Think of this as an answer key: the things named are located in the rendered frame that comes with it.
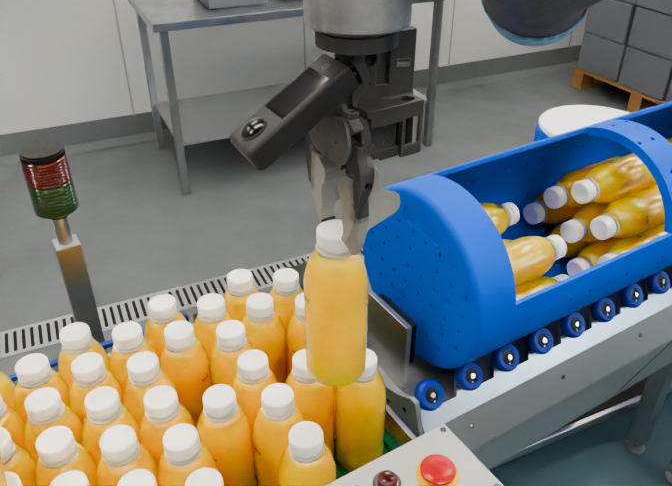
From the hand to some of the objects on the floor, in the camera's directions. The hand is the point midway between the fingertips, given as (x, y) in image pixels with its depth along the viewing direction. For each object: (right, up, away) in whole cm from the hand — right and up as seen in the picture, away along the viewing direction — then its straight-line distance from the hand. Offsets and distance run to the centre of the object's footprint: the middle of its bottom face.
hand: (336, 233), depth 64 cm
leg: (+94, -67, +139) cm, 181 cm away
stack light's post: (-43, -94, +97) cm, 142 cm away
